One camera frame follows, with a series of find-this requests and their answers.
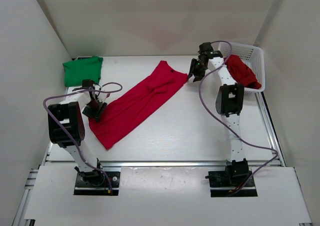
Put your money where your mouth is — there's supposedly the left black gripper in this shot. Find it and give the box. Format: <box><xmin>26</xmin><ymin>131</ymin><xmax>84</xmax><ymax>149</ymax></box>
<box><xmin>81</xmin><ymin>97</ymin><xmax>107</xmax><ymax>122</ymax></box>

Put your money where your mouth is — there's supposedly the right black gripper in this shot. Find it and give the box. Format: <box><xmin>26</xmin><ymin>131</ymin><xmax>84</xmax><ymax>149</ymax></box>
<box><xmin>186</xmin><ymin>58</ymin><xmax>208</xmax><ymax>83</ymax></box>

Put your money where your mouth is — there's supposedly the green t shirt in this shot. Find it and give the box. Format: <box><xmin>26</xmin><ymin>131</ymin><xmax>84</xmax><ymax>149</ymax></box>
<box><xmin>62</xmin><ymin>56</ymin><xmax>104</xmax><ymax>87</ymax></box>

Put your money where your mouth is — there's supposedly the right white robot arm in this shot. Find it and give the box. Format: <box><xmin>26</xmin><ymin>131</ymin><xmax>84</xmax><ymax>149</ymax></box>
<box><xmin>188</xmin><ymin>42</ymin><xmax>250</xmax><ymax>186</ymax></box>

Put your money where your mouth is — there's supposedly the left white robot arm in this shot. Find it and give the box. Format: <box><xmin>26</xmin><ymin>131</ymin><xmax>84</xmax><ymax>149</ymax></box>
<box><xmin>46</xmin><ymin>79</ymin><xmax>107</xmax><ymax>187</ymax></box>

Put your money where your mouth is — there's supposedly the dark red t shirt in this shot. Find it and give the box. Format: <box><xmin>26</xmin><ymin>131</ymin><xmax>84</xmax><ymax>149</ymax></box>
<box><xmin>225</xmin><ymin>54</ymin><xmax>262</xmax><ymax>90</ymax></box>

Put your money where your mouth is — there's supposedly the white plastic basket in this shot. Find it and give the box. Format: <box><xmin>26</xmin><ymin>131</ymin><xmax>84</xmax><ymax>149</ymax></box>
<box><xmin>230</xmin><ymin>42</ymin><xmax>266</xmax><ymax>95</ymax></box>

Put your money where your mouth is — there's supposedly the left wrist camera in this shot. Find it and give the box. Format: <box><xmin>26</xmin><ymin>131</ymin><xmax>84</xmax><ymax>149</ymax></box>
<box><xmin>97</xmin><ymin>92</ymin><xmax>110</xmax><ymax>103</ymax></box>

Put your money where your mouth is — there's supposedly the aluminium frame rail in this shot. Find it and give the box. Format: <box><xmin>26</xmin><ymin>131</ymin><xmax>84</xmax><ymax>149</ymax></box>
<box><xmin>43</xmin><ymin>159</ymin><xmax>283</xmax><ymax>167</ymax></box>

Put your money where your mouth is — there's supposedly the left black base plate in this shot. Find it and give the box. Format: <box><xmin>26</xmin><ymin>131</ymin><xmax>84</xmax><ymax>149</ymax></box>
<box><xmin>73</xmin><ymin>171</ymin><xmax>121</xmax><ymax>196</ymax></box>

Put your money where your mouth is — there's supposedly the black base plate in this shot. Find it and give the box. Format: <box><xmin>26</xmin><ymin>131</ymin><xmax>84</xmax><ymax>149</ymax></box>
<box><xmin>205</xmin><ymin>171</ymin><xmax>258</xmax><ymax>198</ymax></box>
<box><xmin>73</xmin><ymin>171</ymin><xmax>121</xmax><ymax>196</ymax></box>

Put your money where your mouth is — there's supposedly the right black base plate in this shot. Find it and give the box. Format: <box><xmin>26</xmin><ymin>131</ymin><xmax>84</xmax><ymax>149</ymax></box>
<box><xmin>205</xmin><ymin>171</ymin><xmax>258</xmax><ymax>198</ymax></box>

